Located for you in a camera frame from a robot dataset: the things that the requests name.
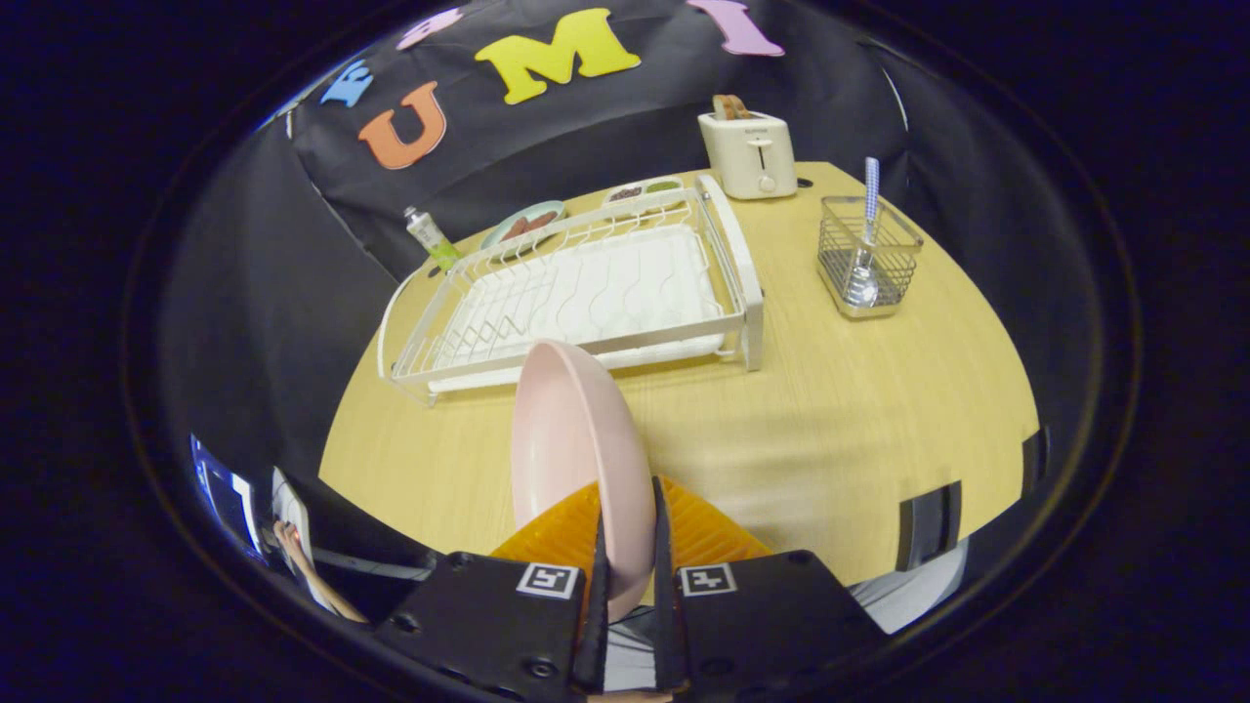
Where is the green dish soap bottle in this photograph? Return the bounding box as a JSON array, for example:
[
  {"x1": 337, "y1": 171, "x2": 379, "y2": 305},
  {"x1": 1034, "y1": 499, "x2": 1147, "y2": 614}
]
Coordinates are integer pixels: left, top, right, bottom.
[{"x1": 403, "y1": 206, "x2": 463, "y2": 271}]

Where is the light green plate with food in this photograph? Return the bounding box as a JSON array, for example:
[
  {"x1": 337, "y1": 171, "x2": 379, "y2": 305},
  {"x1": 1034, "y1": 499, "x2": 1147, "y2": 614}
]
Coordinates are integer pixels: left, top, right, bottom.
[{"x1": 479, "y1": 200, "x2": 567, "y2": 251}]

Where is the white desk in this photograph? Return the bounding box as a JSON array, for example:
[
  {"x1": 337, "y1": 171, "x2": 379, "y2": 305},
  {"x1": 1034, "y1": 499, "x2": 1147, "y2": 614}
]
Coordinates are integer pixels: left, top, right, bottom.
[{"x1": 271, "y1": 467, "x2": 315, "y2": 589}]

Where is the white toaster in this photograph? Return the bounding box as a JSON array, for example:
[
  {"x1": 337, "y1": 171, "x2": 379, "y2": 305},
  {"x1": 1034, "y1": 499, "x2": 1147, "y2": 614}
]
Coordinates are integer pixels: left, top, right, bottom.
[{"x1": 697, "y1": 109, "x2": 798, "y2": 201}]

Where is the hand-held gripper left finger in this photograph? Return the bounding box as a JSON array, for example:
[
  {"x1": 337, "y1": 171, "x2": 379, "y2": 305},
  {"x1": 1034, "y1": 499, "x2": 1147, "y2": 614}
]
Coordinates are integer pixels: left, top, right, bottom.
[{"x1": 376, "y1": 478, "x2": 612, "y2": 703}]

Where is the silver wire basket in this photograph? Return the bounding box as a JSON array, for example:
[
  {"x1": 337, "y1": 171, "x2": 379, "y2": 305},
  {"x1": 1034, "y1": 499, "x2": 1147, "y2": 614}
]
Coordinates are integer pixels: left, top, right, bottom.
[{"x1": 816, "y1": 195, "x2": 925, "y2": 321}]

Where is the black backdrop cloth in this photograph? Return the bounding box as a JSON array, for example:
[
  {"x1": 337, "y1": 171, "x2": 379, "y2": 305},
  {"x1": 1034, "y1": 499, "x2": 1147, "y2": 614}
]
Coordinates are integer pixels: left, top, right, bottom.
[{"x1": 156, "y1": 0, "x2": 1104, "y2": 587}]

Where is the small white dish with food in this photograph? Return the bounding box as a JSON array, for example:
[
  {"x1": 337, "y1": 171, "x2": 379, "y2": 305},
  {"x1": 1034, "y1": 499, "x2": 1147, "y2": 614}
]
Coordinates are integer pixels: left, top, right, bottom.
[{"x1": 603, "y1": 176, "x2": 685, "y2": 208}]

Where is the black table clamp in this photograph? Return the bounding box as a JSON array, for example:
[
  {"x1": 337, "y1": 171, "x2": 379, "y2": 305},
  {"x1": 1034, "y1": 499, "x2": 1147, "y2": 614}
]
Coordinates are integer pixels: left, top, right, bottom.
[
  {"x1": 1021, "y1": 427, "x2": 1052, "y2": 499},
  {"x1": 896, "y1": 481, "x2": 964, "y2": 573}
]

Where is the pink plate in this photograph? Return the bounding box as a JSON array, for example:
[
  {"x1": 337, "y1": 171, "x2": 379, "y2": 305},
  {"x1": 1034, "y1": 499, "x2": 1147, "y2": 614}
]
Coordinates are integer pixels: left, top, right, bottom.
[{"x1": 510, "y1": 339, "x2": 657, "y2": 623}]

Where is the monitor screen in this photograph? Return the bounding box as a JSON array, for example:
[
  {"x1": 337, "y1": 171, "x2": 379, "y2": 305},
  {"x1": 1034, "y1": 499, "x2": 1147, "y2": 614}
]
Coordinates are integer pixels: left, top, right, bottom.
[{"x1": 190, "y1": 434, "x2": 263, "y2": 563}]

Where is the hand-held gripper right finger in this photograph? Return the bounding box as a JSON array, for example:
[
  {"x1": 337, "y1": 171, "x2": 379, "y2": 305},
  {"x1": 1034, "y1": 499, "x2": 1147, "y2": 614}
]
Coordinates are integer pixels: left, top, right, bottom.
[{"x1": 649, "y1": 476, "x2": 890, "y2": 700}]

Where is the spoon with blue checkered handle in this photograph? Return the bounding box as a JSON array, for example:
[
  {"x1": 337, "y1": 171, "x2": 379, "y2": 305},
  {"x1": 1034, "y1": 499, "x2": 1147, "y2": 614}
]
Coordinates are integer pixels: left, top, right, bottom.
[{"x1": 846, "y1": 156, "x2": 883, "y2": 310}]

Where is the white wire dish rack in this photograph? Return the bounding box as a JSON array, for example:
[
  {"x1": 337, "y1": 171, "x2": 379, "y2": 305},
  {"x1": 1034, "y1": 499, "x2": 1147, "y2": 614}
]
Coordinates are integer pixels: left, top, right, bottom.
[{"x1": 378, "y1": 174, "x2": 766, "y2": 406}]

